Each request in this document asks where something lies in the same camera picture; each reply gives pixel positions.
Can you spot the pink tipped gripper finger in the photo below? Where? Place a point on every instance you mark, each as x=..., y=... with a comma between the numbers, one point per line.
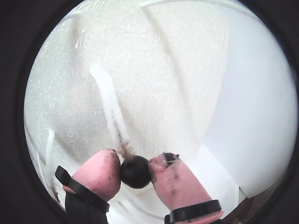
x=98, y=175
x=180, y=186

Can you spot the small dark blueberry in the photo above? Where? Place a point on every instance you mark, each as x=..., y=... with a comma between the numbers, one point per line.
x=135, y=172

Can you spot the white paper sheet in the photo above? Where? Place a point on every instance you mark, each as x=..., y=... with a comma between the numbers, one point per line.
x=222, y=177

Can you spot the white foam board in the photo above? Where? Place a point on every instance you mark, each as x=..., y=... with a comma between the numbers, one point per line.
x=140, y=70

